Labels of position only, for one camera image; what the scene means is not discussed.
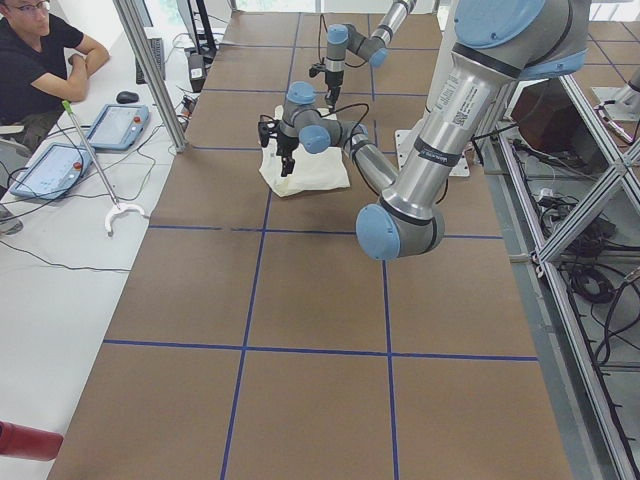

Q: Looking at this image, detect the black keyboard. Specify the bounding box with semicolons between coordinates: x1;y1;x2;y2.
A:
134;37;166;85

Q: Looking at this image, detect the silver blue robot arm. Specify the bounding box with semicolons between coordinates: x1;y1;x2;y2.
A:
258;1;590;260
309;0;416;112

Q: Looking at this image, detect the lower blue teach pendant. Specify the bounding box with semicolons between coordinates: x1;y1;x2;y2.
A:
9;143;92;200

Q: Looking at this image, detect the cream long sleeve shirt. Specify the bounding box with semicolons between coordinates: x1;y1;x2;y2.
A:
259;126;350;197

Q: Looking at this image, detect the reacher stick with white hook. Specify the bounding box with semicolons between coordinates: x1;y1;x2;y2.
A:
62;100;149;237

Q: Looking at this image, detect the red water bottle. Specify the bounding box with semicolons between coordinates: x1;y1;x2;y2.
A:
1;421;64;461

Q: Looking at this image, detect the black box with label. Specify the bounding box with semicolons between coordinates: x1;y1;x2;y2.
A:
187;52;207;93

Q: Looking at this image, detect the upper blue teach pendant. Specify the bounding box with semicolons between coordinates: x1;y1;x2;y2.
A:
86;104;149;151

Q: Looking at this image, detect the black computer mouse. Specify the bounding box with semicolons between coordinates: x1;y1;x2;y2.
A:
116;91;139;104

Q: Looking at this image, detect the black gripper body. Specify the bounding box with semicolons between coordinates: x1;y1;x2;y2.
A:
258;115;299;159
309;58;345;92

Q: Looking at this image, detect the seated man black shirt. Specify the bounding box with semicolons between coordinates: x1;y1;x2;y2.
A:
0;0;111;236

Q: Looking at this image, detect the blue teach pendant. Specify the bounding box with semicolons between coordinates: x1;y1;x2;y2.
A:
86;104;149;151
9;143;92;200

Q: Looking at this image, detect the aluminium frame post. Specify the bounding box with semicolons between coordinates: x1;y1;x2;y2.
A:
113;0;187;153

